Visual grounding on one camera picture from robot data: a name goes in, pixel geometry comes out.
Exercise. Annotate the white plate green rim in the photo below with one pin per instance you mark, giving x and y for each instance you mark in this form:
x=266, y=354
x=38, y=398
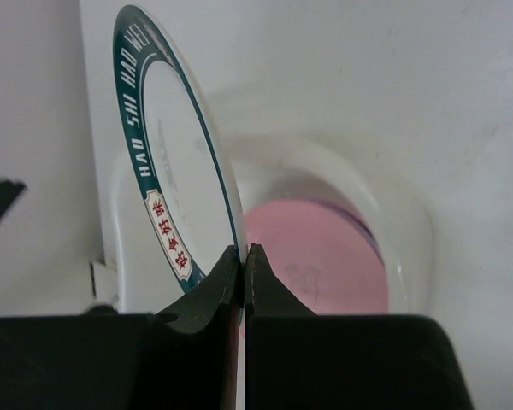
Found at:
x=182, y=208

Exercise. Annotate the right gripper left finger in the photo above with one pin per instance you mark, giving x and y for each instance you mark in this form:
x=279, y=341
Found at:
x=183, y=357

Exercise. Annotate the white plastic bin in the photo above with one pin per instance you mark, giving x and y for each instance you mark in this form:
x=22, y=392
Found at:
x=299, y=146

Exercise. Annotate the purple plate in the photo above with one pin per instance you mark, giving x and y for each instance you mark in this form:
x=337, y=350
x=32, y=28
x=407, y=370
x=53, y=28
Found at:
x=358, y=223

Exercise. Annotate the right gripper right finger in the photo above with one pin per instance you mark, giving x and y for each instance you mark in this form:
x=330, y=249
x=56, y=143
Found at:
x=296, y=359

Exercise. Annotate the pink plate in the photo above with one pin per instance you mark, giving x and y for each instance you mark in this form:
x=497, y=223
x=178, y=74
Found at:
x=320, y=257

